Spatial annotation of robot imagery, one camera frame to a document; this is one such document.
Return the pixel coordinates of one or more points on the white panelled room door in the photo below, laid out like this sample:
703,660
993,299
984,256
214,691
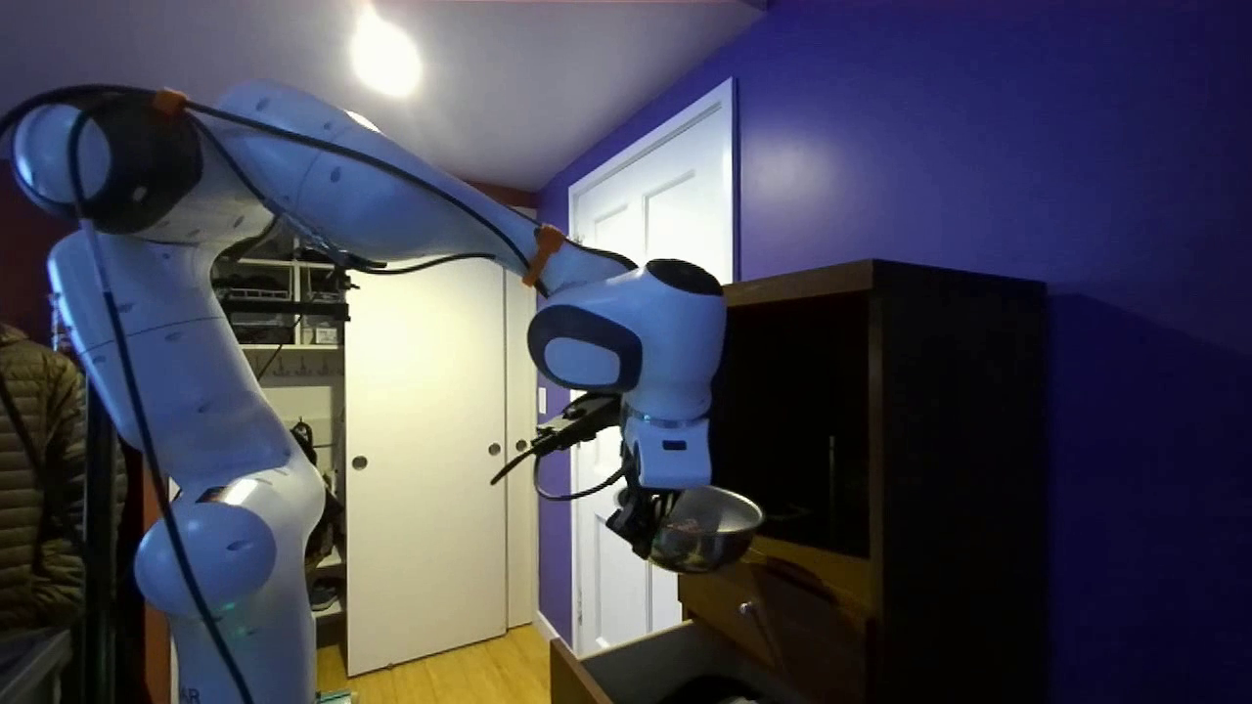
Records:
679,196

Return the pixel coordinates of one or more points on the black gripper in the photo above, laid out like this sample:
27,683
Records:
633,513

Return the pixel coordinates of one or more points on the open dark drawer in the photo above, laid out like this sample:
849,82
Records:
649,665

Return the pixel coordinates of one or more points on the white closet shelf unit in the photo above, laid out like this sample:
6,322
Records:
296,305

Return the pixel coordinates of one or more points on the person in olive puffer jacket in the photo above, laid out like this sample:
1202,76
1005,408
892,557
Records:
40,481

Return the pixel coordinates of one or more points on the black bag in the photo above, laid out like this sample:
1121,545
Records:
302,446

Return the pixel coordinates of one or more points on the dark wooden cabinet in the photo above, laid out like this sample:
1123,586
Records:
961,493

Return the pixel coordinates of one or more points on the narrow white closet door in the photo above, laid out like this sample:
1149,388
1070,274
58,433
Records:
523,548

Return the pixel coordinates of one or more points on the wide white closet door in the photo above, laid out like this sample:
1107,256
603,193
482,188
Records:
422,523

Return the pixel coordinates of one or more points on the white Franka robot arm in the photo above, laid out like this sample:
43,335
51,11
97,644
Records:
198,377

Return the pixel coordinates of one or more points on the round ceiling light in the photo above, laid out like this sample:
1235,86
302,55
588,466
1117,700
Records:
384,55

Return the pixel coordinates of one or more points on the silver metal bowl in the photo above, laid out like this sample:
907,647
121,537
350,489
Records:
708,527

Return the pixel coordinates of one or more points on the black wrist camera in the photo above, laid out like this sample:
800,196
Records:
584,418

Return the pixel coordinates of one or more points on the brown closed drawer with knob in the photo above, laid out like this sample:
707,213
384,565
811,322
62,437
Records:
785,627

